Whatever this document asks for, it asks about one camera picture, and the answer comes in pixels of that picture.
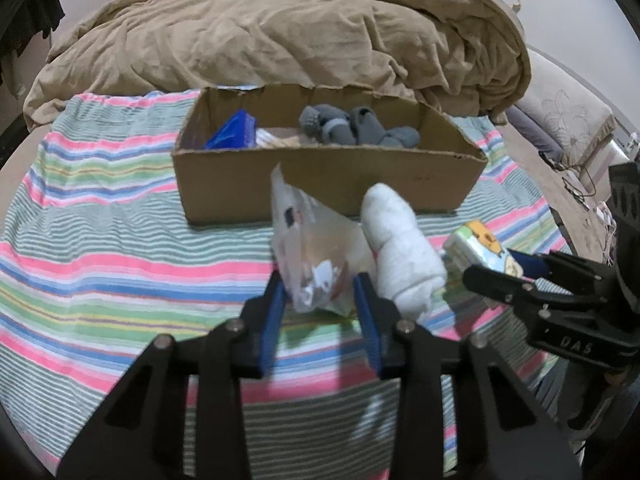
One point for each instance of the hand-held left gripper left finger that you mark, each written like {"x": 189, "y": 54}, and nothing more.
{"x": 270, "y": 321}

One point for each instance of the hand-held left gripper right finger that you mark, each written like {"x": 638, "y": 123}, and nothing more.
{"x": 368, "y": 320}

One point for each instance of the white towel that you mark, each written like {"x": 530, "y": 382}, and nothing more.
{"x": 400, "y": 245}

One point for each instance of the cartoon print tissue pack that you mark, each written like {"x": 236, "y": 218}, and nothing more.
{"x": 482, "y": 250}

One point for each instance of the blue packet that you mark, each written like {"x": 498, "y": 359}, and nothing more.
{"x": 232, "y": 131}

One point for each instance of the tan duvet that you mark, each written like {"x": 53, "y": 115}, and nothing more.
{"x": 280, "y": 35}

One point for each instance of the white packet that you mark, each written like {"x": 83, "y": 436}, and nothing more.
{"x": 272, "y": 138}

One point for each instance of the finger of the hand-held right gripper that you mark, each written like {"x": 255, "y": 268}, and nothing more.
{"x": 550, "y": 263}
{"x": 505, "y": 284}

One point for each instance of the grey socks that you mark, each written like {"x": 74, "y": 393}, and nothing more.
{"x": 357, "y": 126}

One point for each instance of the striped blanket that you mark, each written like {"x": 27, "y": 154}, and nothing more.
{"x": 125, "y": 240}

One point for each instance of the floral pillow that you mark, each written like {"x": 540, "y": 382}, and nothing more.
{"x": 562, "y": 110}

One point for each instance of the dark hanging clothes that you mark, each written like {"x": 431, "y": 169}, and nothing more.
{"x": 27, "y": 15}

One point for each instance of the cardboard box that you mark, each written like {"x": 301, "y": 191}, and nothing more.
{"x": 320, "y": 180}

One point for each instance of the clear plastic packet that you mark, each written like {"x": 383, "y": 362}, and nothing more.
{"x": 312, "y": 252}

